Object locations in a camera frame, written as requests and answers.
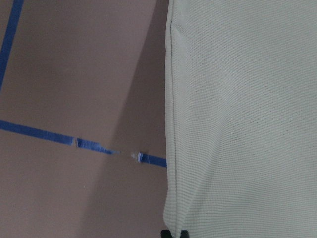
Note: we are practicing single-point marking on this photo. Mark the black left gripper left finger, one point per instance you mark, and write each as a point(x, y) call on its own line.
point(165, 234)

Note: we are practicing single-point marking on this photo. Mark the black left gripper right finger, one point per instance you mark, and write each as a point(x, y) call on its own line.
point(184, 234)

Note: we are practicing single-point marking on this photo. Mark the olive green long-sleeve shirt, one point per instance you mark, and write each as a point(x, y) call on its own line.
point(241, 118)

